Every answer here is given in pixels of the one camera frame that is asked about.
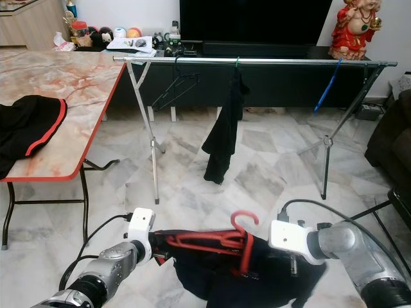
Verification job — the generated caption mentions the red plastic clothes hanger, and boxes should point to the red plastic clothes hanger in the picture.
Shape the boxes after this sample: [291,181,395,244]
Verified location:
[165,210,259,278]

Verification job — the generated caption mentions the navy shorts with red trim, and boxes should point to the navy shorts with red trim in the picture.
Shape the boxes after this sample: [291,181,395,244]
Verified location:
[151,229,328,308]

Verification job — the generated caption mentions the black shirt with red trim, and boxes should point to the black shirt with red trim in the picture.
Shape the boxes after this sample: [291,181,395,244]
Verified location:
[0,95,68,180]

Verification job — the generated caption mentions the blue plastic clothes hanger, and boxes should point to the blue plastic clothes hanger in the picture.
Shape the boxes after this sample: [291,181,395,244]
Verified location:
[313,59,342,114]

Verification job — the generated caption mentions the black folding chair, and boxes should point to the black folding chair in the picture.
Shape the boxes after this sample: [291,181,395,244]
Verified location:
[353,188,411,225]

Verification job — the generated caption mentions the black low television console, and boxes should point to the black low television console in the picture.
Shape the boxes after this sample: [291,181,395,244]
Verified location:
[74,40,396,119]

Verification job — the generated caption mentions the marble pattern folding table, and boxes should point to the marble pattern folding table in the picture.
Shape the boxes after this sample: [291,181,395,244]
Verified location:
[0,50,126,250]

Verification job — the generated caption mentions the black mouse ear toys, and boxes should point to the black mouse ear toys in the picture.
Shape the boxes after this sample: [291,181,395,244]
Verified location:
[89,28,111,49]

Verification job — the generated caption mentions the black soundbar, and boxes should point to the black soundbar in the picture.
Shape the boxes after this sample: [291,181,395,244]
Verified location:
[202,40,312,58]

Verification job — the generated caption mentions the pink white tissue box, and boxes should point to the pink white tissue box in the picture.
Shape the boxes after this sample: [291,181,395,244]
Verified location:
[53,33,76,52]

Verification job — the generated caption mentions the clear jar with red lid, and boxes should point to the clear jar with red lid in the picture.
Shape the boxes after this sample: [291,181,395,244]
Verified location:
[69,21,89,49]

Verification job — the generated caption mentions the red laughing Buddha statue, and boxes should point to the red laughing Buddha statue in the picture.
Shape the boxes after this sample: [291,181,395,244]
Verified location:
[329,0,383,60]

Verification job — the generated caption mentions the black flat screen television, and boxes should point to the black flat screen television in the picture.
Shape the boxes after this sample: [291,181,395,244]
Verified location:
[179,0,335,44]

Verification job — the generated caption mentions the gold and blue trophy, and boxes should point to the gold and blue trophy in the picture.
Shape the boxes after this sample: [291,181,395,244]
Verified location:
[64,0,76,23]

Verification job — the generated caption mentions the light wooden sideboard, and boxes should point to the light wooden sideboard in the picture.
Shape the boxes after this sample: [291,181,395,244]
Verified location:
[0,0,65,47]

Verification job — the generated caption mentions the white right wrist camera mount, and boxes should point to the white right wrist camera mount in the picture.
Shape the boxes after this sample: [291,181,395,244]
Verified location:
[268,219,322,265]

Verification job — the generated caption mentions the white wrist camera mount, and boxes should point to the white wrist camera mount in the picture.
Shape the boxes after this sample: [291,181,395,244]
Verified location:
[127,207,156,261]
[268,219,322,265]

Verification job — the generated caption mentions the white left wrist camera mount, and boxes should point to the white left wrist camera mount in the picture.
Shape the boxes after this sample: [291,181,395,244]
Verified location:
[127,207,156,261]

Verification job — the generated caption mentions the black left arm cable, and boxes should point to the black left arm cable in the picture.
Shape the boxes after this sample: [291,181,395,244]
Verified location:
[61,213,136,293]

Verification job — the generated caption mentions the black wire clothes hanger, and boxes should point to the black wire clothes hanger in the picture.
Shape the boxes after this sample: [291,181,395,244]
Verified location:
[153,56,200,111]

